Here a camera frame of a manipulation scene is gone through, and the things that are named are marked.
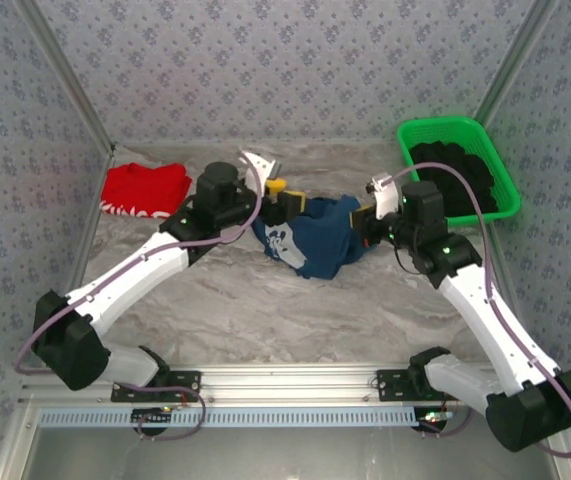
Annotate aluminium corner post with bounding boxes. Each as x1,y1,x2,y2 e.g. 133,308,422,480
14,0,117,154
457,0,564,156

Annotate folded red t-shirt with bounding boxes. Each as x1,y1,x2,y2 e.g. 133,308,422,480
99,162,194,221

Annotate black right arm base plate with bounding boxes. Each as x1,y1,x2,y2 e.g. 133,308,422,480
376,369,469,403

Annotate dark blue t-shirt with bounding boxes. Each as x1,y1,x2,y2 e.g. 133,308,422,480
251,193,366,281

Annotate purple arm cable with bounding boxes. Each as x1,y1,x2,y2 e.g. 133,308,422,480
392,164,571,459
13,167,207,442

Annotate black garment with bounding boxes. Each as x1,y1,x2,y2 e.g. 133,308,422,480
408,141,499,217

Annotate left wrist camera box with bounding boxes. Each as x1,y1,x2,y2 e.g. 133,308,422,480
237,148,285,194

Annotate aluminium mounting rail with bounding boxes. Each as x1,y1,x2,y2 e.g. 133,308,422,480
18,364,565,407

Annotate black bracket with LED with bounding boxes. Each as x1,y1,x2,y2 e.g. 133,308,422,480
131,407,174,437
417,409,454,435

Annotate green plastic basket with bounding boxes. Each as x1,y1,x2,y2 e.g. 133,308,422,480
396,115,523,230

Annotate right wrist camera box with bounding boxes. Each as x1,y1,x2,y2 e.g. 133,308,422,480
364,171,402,221

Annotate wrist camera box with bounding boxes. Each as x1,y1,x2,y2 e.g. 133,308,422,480
364,171,402,221
237,148,285,194

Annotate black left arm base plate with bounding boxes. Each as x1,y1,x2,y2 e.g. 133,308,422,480
111,370,202,404

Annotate perforated light blue cable duct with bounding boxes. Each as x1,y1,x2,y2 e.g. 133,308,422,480
38,405,420,429

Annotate grey metal panel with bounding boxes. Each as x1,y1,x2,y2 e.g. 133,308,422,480
0,404,571,480

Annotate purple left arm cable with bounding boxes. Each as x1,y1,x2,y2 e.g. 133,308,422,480
13,167,207,442

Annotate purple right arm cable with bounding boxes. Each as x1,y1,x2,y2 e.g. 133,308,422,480
392,164,571,459

